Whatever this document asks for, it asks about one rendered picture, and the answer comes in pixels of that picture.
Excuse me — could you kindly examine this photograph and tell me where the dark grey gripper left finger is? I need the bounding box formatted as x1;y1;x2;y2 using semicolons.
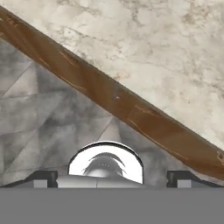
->
0;170;59;189

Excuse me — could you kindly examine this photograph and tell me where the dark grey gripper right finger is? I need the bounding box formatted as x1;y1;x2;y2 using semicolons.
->
166;170;224;189

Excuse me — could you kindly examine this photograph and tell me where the white and black round object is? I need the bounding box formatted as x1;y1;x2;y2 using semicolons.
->
67;141;144;186

